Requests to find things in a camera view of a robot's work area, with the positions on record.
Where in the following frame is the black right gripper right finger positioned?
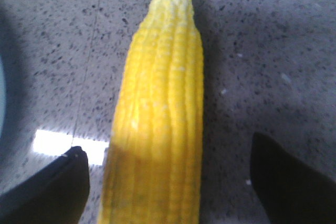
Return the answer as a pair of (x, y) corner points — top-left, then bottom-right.
(250, 132), (335, 223)

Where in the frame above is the yellow corn cob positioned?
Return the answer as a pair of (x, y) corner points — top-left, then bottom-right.
(97, 0), (204, 223)

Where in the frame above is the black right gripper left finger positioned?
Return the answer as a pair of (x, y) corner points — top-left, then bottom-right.
(1, 146), (90, 223)

